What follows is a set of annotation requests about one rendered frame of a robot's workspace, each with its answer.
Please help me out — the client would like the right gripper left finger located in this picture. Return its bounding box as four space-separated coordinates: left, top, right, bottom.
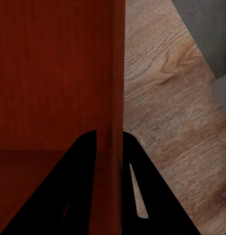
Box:
0 130 97 235

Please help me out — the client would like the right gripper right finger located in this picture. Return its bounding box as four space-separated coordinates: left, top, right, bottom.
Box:
121 131 201 235

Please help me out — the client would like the storage box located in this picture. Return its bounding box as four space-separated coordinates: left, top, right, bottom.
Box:
0 0 126 235

